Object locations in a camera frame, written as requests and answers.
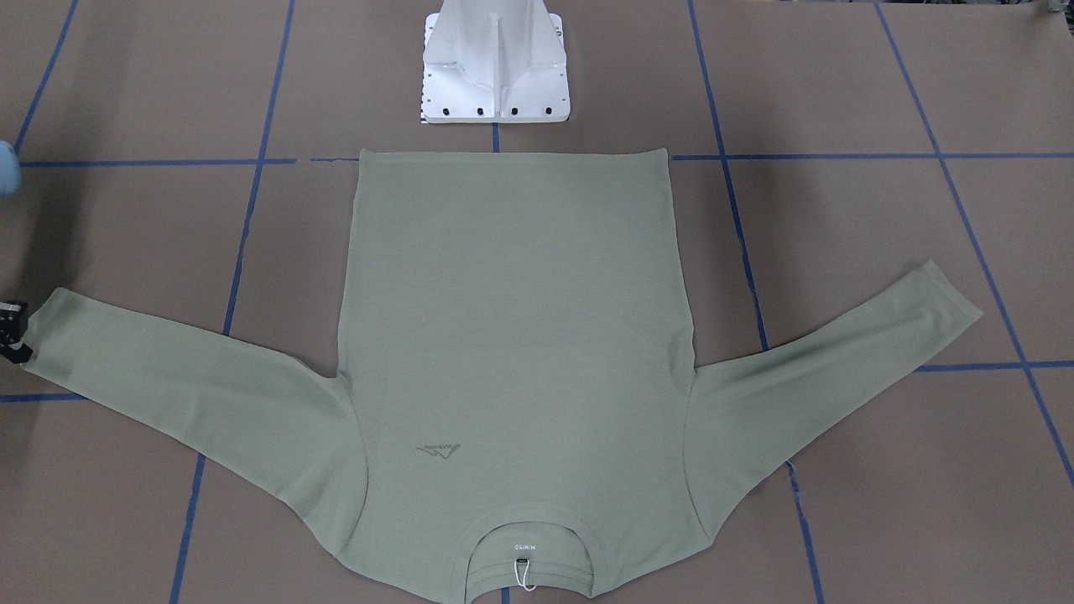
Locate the green long-sleeve shirt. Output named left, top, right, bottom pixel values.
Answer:
left=24, top=149, right=982, bottom=603

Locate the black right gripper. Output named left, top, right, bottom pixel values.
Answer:
left=1, top=299, right=34, bottom=364

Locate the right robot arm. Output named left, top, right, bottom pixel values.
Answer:
left=1, top=141, right=34, bottom=366

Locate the white metal mount base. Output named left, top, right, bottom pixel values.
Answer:
left=420, top=1, right=571, bottom=125

